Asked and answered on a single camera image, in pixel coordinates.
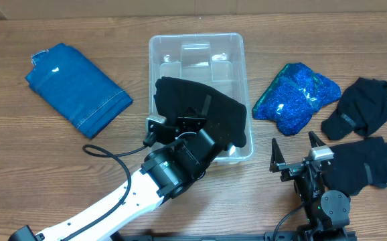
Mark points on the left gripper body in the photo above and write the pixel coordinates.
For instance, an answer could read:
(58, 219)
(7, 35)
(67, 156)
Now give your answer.
(190, 124)

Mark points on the clear plastic storage container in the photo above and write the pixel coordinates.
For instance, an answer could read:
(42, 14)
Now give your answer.
(214, 59)

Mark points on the blue sequin fabric bundle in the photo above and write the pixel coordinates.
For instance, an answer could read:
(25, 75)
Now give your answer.
(294, 96)

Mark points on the blue denim jeans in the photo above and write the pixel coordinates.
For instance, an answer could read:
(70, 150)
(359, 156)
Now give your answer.
(77, 89)

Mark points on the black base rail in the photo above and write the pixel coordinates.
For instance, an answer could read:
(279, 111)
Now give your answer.
(207, 238)

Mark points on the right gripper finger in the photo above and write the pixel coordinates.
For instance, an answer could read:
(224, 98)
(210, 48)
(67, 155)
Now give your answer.
(315, 141)
(277, 160)

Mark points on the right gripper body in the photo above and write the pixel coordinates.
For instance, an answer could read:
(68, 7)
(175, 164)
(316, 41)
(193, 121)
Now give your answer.
(306, 185)

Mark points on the black garment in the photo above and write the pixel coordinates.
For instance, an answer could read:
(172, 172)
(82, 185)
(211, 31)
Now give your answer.
(357, 165)
(176, 97)
(362, 109)

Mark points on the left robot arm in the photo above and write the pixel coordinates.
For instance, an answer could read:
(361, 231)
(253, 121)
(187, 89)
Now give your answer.
(189, 146)

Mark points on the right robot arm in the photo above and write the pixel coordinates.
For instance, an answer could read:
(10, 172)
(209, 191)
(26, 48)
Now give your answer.
(327, 212)

